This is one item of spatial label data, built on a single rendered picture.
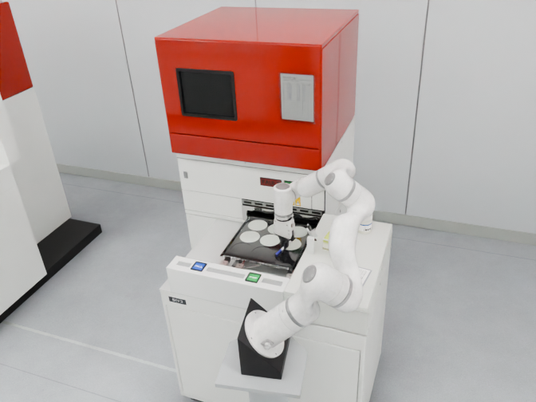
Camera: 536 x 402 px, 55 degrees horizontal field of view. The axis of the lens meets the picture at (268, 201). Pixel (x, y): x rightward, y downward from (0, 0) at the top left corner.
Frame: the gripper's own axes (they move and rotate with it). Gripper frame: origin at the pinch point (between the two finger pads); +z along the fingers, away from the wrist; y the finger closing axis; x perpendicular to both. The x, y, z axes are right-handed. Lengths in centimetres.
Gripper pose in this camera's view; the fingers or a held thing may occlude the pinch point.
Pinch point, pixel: (284, 243)
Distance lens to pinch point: 245.8
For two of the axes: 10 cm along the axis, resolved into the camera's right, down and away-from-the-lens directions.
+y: -8.0, -2.8, 5.4
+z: 0.4, 8.6, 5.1
